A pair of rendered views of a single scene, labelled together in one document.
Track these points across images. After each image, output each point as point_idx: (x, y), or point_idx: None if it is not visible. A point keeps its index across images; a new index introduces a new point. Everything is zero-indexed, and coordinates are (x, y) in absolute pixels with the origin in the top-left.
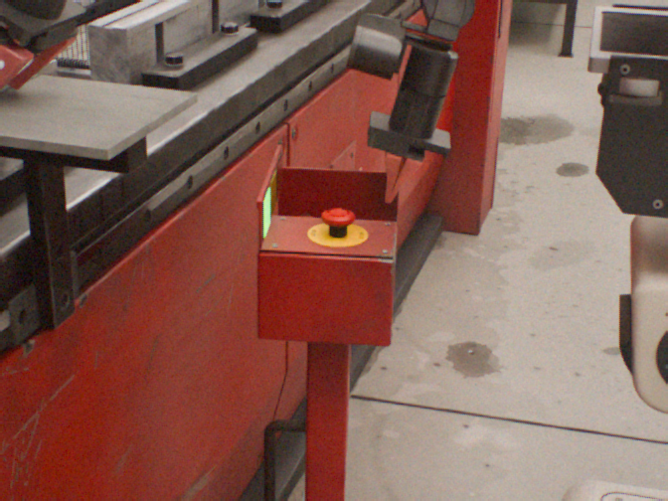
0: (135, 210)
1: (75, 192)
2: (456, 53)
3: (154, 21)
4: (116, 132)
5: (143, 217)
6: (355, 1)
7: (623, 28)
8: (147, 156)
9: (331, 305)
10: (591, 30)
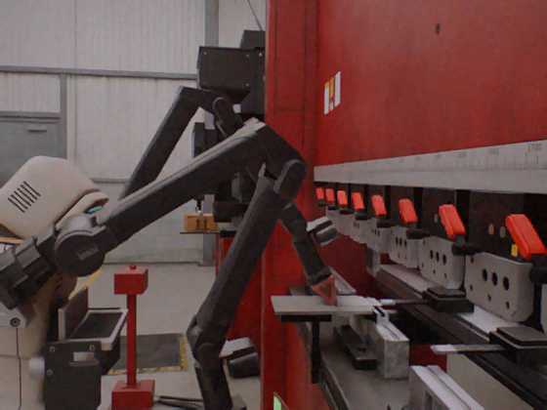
0: (331, 395)
1: (329, 357)
2: None
3: (423, 385)
4: (276, 299)
5: (332, 404)
6: None
7: (103, 327)
8: (333, 378)
9: None
10: (121, 323)
